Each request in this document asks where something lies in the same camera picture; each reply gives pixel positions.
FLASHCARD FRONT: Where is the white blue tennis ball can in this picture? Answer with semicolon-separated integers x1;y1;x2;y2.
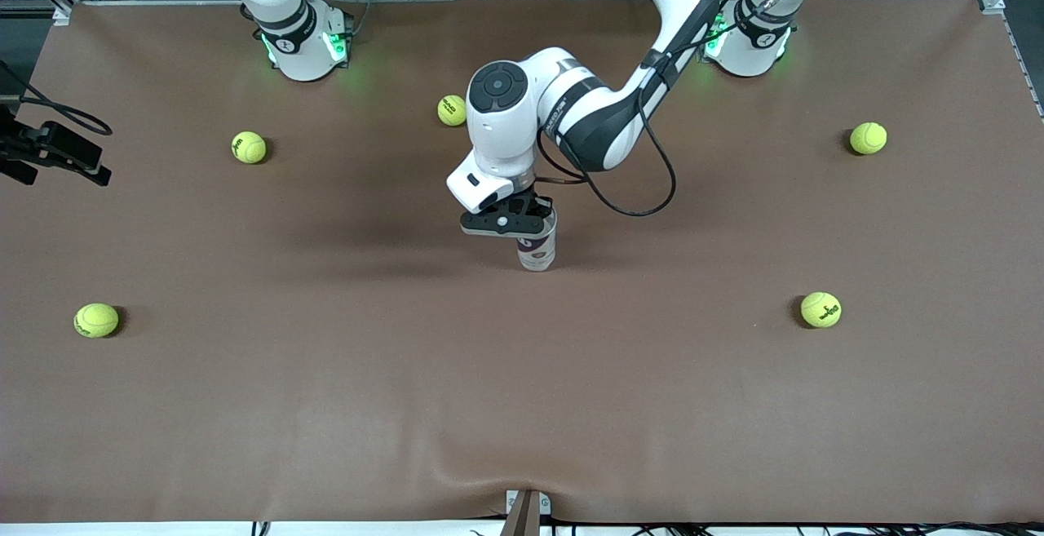
516;210;558;272

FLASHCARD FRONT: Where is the brown table cover mat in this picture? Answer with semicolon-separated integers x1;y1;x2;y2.
0;0;1044;525

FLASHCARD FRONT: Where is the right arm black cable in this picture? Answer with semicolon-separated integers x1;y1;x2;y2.
0;59;113;137

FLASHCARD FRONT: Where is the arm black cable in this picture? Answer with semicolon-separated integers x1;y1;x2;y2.
534;0;816;217
0;59;113;137

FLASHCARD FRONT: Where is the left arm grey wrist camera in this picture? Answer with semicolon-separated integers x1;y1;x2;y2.
446;150;524;215

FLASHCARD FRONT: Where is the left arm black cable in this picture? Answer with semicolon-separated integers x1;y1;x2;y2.
534;0;816;217

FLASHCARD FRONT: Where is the silver metal bracket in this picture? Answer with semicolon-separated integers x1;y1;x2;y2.
505;489;552;517

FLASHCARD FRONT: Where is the brown camera post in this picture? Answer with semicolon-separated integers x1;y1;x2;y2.
500;491;541;536

